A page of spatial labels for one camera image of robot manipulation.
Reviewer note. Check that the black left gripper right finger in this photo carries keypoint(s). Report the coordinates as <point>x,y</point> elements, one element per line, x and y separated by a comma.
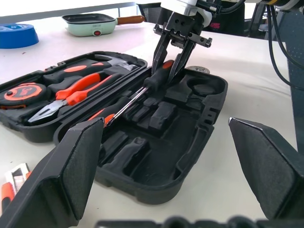
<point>273,171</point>

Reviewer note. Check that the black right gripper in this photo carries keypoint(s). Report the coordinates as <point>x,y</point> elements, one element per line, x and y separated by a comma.
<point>181,26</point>

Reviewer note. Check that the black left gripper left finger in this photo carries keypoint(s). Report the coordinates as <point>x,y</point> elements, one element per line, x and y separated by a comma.
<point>47,190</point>

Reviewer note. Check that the black and orange screwdriver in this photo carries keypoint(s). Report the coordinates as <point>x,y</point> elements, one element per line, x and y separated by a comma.
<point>155,79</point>
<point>118,104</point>

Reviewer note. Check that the orange utility knife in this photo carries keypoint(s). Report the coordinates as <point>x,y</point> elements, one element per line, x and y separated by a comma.
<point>17,175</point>

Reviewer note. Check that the black plastic tool case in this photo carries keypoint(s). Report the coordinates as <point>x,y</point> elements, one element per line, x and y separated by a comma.
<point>166,142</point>

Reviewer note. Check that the black mesh chair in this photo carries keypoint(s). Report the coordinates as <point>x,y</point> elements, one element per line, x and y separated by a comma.
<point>149,12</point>

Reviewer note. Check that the person in black shirt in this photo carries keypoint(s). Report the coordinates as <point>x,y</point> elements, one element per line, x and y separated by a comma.
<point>225,21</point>

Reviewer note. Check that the beige table cloth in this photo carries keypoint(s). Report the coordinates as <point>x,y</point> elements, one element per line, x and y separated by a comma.
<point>47,59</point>
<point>249,107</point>

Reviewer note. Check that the green electric frying pan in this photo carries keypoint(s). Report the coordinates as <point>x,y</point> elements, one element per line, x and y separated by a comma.
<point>90,25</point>

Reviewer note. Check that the dark grey robot body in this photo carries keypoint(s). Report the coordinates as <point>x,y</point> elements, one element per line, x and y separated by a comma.
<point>297,83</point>

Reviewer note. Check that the black and orange claw hammer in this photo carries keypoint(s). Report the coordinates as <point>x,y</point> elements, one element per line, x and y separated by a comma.
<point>76,69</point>

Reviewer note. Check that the black and orange tape measure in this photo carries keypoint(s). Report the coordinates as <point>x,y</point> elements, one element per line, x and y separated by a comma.
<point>22,91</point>

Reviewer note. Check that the blue tape roll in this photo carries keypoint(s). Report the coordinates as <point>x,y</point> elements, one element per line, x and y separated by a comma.
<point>16,35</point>

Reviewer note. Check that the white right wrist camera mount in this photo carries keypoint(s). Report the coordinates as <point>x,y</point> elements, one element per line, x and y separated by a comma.
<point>183,6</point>

